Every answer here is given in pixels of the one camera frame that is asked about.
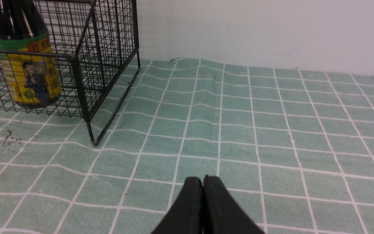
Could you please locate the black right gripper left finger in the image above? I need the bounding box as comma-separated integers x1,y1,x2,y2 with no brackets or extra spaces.
152,177,203,234

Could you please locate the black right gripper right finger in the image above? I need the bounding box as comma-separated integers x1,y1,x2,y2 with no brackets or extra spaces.
203,175,264,234

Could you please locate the sauce bottle orange cap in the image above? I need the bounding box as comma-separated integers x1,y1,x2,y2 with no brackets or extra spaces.
0,0,61,109

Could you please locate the green checkered tablecloth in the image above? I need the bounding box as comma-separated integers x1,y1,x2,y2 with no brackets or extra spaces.
0,58,374,234

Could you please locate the black wire mesh shelf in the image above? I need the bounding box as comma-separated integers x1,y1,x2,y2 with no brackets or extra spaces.
0,0,141,146

